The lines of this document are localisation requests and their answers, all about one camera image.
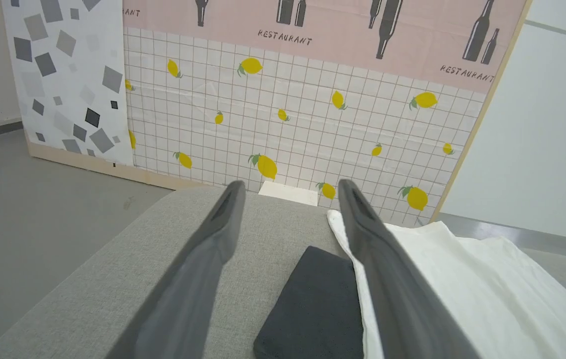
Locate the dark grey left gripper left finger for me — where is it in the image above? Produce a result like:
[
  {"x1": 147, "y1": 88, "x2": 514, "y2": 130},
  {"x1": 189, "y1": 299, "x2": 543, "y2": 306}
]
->
[{"x1": 106, "y1": 180, "x2": 247, "y2": 359}]

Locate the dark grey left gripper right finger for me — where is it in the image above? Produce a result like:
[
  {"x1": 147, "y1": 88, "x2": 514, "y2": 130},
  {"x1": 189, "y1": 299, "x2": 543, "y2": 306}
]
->
[{"x1": 338, "y1": 179, "x2": 481, "y2": 359}]

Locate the black and white shirt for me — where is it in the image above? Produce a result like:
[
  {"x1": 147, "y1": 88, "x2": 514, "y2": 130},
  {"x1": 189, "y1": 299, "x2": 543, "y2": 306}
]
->
[{"x1": 254, "y1": 208, "x2": 566, "y2": 359}]

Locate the grey fabric sofa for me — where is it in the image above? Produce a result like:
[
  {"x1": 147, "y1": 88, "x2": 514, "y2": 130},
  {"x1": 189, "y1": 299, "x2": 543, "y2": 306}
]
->
[{"x1": 0, "y1": 185, "x2": 566, "y2": 359}]

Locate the white box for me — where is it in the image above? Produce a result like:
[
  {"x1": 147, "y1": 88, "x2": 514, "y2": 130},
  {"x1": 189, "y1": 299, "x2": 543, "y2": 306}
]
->
[{"x1": 258, "y1": 180, "x2": 320, "y2": 207}]

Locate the lemon print partition panel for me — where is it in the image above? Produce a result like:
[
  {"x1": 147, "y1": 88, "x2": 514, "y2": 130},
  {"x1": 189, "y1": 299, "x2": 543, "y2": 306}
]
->
[{"x1": 122, "y1": 0, "x2": 529, "y2": 228}]

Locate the grey squares print panel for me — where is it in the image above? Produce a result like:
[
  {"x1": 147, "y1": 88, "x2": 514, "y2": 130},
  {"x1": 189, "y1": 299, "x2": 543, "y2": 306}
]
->
[{"x1": 1, "y1": 0, "x2": 135, "y2": 167}]

